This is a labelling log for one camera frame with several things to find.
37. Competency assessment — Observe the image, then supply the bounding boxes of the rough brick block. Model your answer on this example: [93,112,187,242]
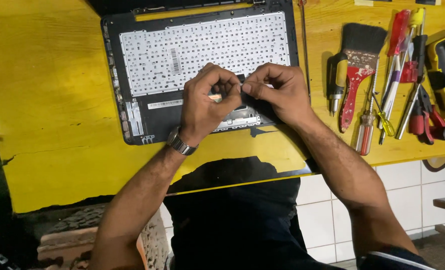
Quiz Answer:
[37,204,170,270]

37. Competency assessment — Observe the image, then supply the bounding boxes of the black yellow stubby screwdriver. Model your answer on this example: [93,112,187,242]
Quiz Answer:
[327,52,349,117]

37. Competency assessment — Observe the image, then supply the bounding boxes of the black laptop bottom case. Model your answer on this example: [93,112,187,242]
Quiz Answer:
[101,0,300,146]

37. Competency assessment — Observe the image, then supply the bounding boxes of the person's left hand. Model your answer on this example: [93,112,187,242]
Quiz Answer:
[179,63,243,146]

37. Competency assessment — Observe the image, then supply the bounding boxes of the red black pliers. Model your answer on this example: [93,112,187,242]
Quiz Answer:
[408,85,445,145]

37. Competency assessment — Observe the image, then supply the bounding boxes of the person's dark shirt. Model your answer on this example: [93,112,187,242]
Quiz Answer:
[163,178,437,270]

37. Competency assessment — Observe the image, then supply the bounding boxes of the black laptop lid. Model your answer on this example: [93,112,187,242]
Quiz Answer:
[87,0,266,16]

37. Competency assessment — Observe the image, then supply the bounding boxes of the white keyboard backplate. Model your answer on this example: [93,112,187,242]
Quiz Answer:
[119,12,291,97]

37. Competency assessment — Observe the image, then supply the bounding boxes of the small yellow handled screwdriver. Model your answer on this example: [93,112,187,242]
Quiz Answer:
[364,89,396,137]

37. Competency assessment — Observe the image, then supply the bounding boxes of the person's right hand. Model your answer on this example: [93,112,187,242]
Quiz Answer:
[242,62,315,127]

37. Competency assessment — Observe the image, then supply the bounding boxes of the silver metal wristwatch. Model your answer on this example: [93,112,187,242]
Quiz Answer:
[166,126,200,156]

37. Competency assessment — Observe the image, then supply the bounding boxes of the black handled metal tool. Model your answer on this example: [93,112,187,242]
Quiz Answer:
[395,34,429,140]

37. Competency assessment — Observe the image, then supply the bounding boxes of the yellow capped long screwdriver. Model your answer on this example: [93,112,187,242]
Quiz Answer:
[379,7,426,145]

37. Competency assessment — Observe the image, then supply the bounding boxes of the large red handled screwdriver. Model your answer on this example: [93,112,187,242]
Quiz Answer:
[379,9,411,113]

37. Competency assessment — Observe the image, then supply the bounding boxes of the white pen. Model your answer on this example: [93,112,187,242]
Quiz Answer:
[380,56,401,130]

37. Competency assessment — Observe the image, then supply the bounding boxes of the clear red handled screwdriver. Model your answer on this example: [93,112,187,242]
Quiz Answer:
[355,56,380,157]

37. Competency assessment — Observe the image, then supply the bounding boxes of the red handled paint brush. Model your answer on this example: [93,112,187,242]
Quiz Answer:
[338,22,389,134]

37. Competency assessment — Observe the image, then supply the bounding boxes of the long thin metal screwdriver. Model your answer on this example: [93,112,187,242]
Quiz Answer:
[298,0,312,104]

